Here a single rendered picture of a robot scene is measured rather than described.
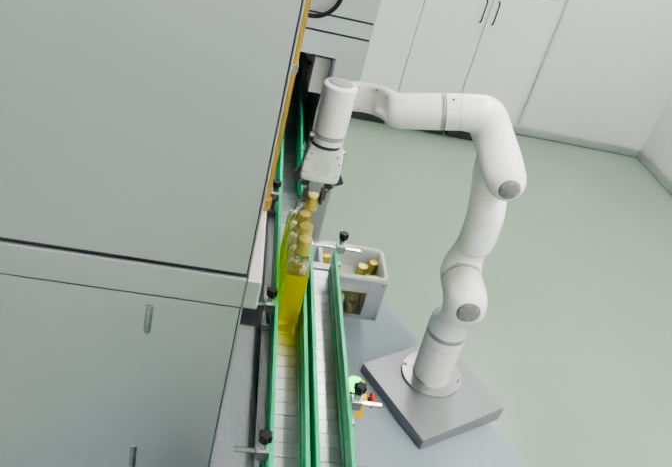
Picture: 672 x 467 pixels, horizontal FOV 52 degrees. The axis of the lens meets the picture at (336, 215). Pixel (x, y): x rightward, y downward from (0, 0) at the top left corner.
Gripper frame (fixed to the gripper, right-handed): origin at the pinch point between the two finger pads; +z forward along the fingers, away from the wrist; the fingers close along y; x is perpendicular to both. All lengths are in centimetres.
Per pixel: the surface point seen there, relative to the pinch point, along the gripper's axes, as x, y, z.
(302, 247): -19.0, -2.1, 4.3
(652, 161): 396, 353, 128
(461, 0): 372, 125, 21
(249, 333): -22.5, -10.5, 30.8
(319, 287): 1.0, 8.2, 30.8
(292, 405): -45, 1, 31
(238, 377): -38, -12, 31
